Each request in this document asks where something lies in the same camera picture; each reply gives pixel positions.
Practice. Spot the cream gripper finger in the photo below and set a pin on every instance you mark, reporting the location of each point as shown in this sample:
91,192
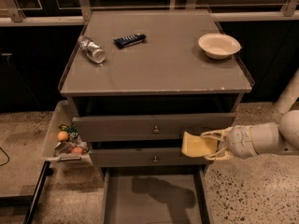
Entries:
219,135
221,155

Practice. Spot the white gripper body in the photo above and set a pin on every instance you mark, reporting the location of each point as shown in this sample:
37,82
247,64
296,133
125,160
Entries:
239,141

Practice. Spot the yellow sponge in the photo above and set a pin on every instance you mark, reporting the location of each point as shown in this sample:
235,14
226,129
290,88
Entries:
197,146

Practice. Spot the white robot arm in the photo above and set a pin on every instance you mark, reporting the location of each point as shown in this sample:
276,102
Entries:
282,138

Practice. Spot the grey top drawer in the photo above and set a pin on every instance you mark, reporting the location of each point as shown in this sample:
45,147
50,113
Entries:
148,127

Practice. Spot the grey drawer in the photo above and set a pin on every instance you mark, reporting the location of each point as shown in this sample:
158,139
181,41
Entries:
148,127
130,157
155,195

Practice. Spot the grey drawer cabinet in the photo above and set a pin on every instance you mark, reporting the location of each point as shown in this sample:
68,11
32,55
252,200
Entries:
165,74

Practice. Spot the grey bottom drawer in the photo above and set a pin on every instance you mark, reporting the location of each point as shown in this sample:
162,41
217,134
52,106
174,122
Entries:
155,195

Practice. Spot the grey middle drawer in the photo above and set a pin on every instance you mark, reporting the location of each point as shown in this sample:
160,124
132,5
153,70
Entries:
130,157

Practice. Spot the white paper bowl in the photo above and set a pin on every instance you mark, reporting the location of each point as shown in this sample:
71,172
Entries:
218,46

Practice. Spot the dark blue snack bar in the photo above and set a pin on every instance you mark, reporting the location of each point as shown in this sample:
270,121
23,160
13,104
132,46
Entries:
129,40

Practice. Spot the red apple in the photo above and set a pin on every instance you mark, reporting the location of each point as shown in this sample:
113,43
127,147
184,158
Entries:
77,150

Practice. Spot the green snack bag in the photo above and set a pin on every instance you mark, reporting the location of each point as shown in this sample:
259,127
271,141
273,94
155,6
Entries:
72,132

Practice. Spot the clear plastic storage bin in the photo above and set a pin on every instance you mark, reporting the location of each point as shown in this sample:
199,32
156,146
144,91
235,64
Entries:
62,115

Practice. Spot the silver foil snack packet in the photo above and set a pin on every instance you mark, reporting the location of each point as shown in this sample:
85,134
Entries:
62,148

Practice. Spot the orange fruit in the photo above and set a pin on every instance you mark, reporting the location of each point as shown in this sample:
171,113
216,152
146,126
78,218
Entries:
63,136

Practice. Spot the black metal bar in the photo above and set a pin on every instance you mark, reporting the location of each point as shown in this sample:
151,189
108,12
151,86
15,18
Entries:
45,171

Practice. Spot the metal railing frame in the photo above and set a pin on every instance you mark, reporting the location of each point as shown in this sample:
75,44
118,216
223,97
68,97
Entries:
77,12

